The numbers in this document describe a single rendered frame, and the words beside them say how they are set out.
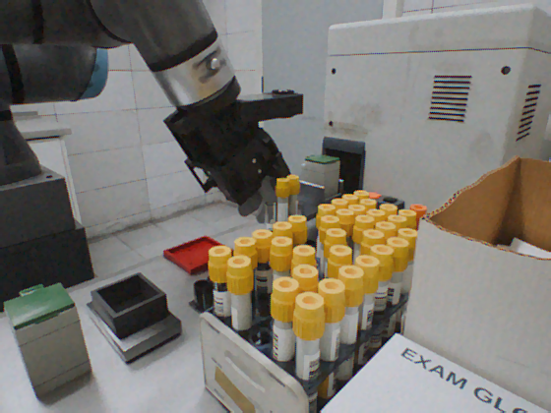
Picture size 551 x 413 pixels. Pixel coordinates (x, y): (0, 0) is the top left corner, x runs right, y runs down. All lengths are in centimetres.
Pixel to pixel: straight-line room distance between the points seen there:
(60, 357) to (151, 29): 27
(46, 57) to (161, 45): 33
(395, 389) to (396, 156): 38
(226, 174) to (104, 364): 20
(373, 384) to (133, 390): 19
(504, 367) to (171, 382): 23
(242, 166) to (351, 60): 27
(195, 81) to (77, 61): 33
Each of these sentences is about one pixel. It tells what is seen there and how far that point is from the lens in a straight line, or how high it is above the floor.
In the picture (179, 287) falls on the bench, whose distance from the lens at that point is 42.
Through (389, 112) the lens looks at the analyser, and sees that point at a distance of 54.
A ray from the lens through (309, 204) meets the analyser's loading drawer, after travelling 54.
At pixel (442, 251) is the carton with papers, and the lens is 22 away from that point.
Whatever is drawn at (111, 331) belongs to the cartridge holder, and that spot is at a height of 89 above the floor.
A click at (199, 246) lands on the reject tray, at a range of 50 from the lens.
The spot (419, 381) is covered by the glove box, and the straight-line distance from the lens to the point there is 23.
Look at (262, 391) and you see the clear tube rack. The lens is 24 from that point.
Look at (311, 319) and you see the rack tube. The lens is 19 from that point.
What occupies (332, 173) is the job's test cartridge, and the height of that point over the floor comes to 96.
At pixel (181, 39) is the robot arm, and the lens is 34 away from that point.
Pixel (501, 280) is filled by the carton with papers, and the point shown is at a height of 100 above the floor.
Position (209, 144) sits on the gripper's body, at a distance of 37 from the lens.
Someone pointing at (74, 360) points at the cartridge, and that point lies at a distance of 34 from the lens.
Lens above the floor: 110
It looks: 20 degrees down
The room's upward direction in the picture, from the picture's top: straight up
